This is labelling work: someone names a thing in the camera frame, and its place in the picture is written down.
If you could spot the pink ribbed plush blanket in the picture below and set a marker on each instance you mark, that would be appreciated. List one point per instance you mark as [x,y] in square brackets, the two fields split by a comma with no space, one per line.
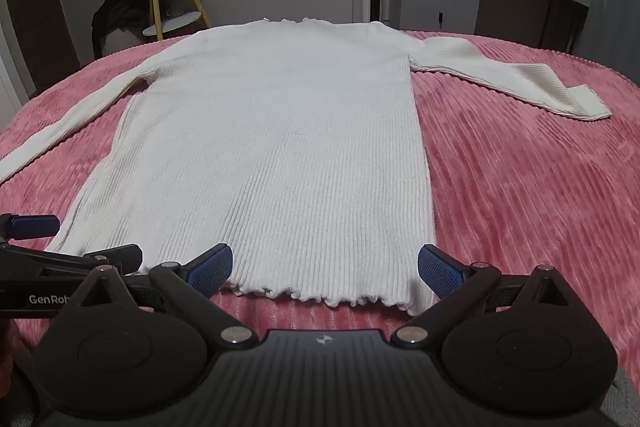
[525,182]

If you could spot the white door panel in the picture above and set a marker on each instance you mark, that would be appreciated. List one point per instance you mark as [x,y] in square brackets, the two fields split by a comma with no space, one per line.
[12,67]

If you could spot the person's grey clothing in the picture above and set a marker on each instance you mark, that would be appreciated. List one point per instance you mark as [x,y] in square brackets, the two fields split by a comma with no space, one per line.
[627,397]

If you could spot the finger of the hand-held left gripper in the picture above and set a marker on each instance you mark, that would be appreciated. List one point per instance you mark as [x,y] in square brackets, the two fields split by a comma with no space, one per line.
[100,254]
[32,227]

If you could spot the white ribbed knit sweater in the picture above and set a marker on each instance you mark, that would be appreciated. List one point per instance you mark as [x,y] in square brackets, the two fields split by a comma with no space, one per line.
[275,157]

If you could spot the brown wooden door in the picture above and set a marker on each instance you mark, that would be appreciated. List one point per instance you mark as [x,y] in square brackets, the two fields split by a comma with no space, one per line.
[30,7]

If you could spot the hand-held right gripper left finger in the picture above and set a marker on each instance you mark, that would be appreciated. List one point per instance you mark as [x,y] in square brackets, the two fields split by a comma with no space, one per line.
[212,269]

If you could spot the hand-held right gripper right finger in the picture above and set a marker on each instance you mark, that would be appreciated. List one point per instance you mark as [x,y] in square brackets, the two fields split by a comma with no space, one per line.
[440,269]

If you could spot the dark clothes pile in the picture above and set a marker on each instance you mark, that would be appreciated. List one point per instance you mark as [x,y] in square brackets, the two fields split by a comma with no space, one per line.
[120,12]

